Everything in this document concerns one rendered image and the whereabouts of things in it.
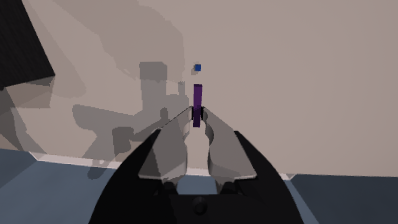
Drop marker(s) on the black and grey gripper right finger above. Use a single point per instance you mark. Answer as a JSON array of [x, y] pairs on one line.
[[232, 157]]

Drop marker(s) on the purple rod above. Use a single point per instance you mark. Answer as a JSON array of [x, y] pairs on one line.
[[197, 105]]

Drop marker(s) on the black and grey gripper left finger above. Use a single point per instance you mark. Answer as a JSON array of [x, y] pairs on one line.
[[161, 157]]

